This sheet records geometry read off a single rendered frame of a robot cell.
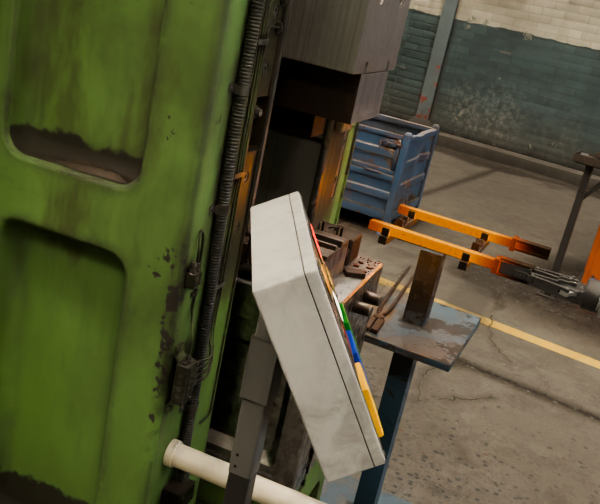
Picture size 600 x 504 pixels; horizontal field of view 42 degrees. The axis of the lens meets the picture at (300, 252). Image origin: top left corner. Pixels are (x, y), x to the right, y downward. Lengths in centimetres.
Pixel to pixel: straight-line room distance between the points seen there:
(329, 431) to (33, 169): 74
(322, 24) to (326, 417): 74
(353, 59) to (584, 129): 774
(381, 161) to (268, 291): 445
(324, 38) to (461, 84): 802
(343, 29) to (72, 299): 70
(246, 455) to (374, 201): 428
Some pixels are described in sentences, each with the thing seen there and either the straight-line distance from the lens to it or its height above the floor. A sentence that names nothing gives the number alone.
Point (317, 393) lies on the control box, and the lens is 95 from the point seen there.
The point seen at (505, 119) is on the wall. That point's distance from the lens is 928.
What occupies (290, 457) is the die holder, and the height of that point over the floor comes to 57.
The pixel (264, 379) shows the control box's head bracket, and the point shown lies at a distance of 112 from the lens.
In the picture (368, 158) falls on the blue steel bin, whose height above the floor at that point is 48.
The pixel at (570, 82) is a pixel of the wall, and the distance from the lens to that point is 911.
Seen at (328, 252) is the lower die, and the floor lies 99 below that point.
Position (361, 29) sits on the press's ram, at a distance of 142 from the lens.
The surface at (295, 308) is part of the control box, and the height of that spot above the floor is 115.
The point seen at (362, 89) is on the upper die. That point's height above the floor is 134.
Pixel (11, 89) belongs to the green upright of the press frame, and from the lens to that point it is 146.
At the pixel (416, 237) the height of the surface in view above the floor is 96.
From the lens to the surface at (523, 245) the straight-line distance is 217.
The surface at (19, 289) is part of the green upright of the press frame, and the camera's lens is 160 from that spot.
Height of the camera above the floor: 150
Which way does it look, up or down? 19 degrees down
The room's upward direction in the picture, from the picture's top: 12 degrees clockwise
